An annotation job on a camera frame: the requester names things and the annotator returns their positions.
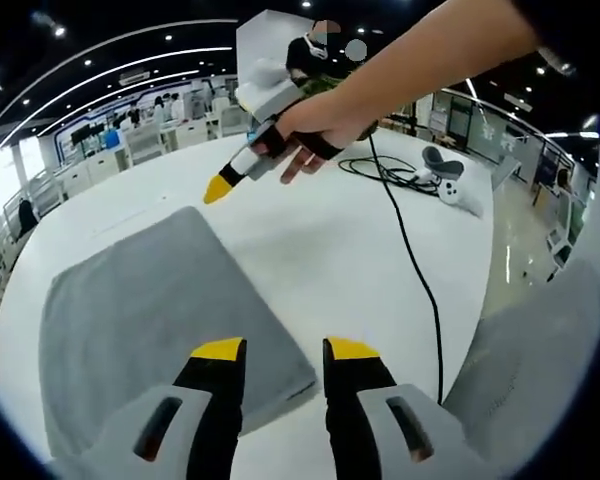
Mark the ceiling air vent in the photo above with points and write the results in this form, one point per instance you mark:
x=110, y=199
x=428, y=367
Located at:
x=135, y=76

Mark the black monitor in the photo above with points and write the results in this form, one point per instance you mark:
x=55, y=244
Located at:
x=81, y=134

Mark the white handheld controller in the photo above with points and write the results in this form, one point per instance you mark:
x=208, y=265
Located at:
x=452, y=190

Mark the white power adapter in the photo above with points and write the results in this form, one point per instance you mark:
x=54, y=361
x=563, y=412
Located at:
x=422, y=174

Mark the white office chair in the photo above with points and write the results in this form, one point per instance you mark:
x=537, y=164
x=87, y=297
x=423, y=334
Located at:
x=232, y=120

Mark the black backpack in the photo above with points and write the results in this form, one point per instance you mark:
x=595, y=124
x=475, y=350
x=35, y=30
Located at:
x=27, y=217

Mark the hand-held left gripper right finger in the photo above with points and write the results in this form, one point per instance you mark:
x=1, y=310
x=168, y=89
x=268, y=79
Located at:
x=355, y=405

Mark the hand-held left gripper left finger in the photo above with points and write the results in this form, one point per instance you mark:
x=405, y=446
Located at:
x=215, y=400

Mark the white table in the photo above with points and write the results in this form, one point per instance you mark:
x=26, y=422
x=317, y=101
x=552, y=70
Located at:
x=330, y=260

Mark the grey towel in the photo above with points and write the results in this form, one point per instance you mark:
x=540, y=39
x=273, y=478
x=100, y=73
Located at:
x=155, y=300

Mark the blue container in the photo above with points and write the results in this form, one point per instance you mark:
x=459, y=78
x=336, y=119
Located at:
x=112, y=140

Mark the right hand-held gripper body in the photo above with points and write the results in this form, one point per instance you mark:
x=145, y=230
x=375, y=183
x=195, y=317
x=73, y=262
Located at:
x=267, y=97

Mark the person's right hand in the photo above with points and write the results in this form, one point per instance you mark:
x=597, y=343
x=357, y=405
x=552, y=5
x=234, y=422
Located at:
x=320, y=125

